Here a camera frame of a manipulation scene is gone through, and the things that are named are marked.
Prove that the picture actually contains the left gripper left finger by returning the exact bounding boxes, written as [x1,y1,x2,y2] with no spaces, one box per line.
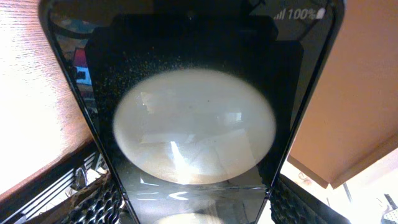
[1,143,124,223]

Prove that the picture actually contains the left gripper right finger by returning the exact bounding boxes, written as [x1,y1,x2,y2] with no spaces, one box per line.
[269,174,350,224]

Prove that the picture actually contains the black smartphone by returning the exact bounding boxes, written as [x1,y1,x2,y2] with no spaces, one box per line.
[39,0,346,223]

